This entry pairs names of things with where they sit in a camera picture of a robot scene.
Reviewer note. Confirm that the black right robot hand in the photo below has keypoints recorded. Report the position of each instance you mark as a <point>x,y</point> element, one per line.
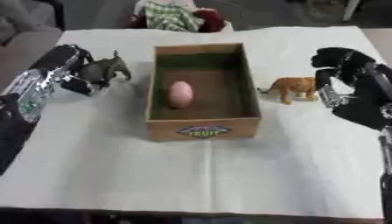
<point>357,87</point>

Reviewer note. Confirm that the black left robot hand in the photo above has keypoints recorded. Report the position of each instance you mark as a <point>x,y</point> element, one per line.
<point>61,59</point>

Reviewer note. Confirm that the grey toy elephant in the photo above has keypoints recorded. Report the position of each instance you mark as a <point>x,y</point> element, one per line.
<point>104,70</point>

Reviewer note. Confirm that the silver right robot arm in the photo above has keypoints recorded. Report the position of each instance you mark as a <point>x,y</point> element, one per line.
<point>386,157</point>

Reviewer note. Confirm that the tan cardboard box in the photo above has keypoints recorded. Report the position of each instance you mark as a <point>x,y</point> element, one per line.
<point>201,93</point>

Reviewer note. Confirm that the grey chair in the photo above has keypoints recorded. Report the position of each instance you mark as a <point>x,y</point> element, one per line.
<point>25,20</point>

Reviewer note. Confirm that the orange toy lion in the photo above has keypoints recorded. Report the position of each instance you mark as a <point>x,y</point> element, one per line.
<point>295,87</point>

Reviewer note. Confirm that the pink toy egg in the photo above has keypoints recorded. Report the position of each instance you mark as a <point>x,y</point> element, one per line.
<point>180,94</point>

